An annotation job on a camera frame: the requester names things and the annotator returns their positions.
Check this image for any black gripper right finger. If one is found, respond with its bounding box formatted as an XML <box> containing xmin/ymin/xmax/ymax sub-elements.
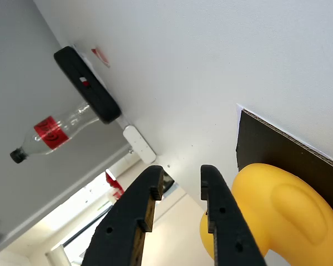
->
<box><xmin>200</xmin><ymin>165</ymin><xmax>268</xmax><ymax>266</ymax></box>

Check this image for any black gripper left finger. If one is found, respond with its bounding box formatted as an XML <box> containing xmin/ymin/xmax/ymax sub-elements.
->
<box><xmin>81</xmin><ymin>165</ymin><xmax>165</xmax><ymax>266</ymax></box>

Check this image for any yellow rubber duck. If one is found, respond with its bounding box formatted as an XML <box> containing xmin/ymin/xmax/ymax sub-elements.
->
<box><xmin>199</xmin><ymin>162</ymin><xmax>333</xmax><ymax>266</ymax></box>

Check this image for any black cardboard square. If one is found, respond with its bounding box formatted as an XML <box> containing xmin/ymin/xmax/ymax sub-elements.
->
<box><xmin>235</xmin><ymin>104</ymin><xmax>333</xmax><ymax>222</ymax></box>

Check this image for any thin black bar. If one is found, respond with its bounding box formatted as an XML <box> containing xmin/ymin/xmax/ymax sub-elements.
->
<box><xmin>62</xmin><ymin>205</ymin><xmax>114</xmax><ymax>247</ymax></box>

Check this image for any red object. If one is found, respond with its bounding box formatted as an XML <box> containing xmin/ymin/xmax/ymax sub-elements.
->
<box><xmin>105</xmin><ymin>169</ymin><xmax>125</xmax><ymax>200</ymax></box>

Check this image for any white power bank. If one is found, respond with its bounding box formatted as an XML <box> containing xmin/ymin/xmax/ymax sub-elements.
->
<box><xmin>123</xmin><ymin>125</ymin><xmax>157</xmax><ymax>165</ymax></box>

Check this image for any clear plastic bottle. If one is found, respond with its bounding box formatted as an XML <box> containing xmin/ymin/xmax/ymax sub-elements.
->
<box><xmin>9</xmin><ymin>101</ymin><xmax>100</xmax><ymax>164</ymax></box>

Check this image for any black oval case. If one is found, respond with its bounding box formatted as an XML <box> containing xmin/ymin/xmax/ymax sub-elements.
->
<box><xmin>53</xmin><ymin>46</ymin><xmax>122</xmax><ymax>125</ymax></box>

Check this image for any red white paper packet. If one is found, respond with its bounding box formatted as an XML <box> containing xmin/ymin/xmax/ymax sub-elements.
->
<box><xmin>90</xmin><ymin>47</ymin><xmax>111</xmax><ymax>68</ymax></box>

